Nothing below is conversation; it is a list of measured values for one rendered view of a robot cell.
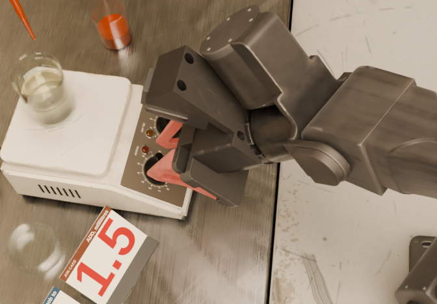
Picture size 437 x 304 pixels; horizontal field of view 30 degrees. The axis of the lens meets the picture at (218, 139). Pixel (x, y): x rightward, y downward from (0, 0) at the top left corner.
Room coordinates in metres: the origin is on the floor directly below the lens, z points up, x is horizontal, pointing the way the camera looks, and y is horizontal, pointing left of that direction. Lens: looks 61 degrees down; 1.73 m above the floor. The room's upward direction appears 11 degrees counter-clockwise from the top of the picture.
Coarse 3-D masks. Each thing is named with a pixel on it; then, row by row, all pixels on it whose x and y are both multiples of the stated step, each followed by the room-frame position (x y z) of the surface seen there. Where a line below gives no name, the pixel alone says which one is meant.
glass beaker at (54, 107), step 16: (16, 64) 0.50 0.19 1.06; (32, 64) 0.50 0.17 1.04; (48, 64) 0.50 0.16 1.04; (16, 80) 0.49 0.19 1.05; (64, 80) 0.46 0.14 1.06; (32, 96) 0.46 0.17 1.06; (48, 96) 0.46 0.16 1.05; (64, 96) 0.47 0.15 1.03; (32, 112) 0.46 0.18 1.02; (48, 112) 0.46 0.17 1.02; (64, 112) 0.46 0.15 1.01
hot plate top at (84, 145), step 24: (72, 72) 0.52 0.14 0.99; (96, 96) 0.49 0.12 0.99; (120, 96) 0.48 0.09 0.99; (24, 120) 0.47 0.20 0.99; (72, 120) 0.46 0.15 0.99; (96, 120) 0.46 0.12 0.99; (120, 120) 0.45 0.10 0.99; (24, 144) 0.44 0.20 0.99; (48, 144) 0.44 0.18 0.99; (72, 144) 0.43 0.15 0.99; (96, 144) 0.43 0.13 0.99; (48, 168) 0.41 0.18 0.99; (72, 168) 0.40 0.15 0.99; (96, 168) 0.40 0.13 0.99
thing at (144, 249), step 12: (120, 216) 0.37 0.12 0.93; (144, 240) 0.35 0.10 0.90; (132, 252) 0.33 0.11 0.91; (144, 252) 0.33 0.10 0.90; (132, 264) 0.32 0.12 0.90; (144, 264) 0.32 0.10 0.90; (120, 276) 0.31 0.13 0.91; (132, 276) 0.31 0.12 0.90; (120, 288) 0.30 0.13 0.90; (96, 300) 0.29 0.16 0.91; (108, 300) 0.29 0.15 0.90; (120, 300) 0.28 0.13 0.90
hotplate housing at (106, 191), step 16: (128, 112) 0.47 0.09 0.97; (128, 128) 0.45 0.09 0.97; (128, 144) 0.43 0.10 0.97; (112, 160) 0.41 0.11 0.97; (16, 176) 0.42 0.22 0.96; (32, 176) 0.42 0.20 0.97; (48, 176) 0.41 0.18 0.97; (64, 176) 0.41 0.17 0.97; (80, 176) 0.40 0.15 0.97; (112, 176) 0.40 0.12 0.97; (32, 192) 0.42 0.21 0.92; (48, 192) 0.41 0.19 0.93; (64, 192) 0.40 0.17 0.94; (80, 192) 0.40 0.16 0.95; (96, 192) 0.39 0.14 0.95; (112, 192) 0.38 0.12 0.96; (128, 192) 0.38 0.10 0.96; (112, 208) 0.39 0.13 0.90; (128, 208) 0.38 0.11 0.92; (144, 208) 0.37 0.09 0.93; (160, 208) 0.37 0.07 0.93; (176, 208) 0.36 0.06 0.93
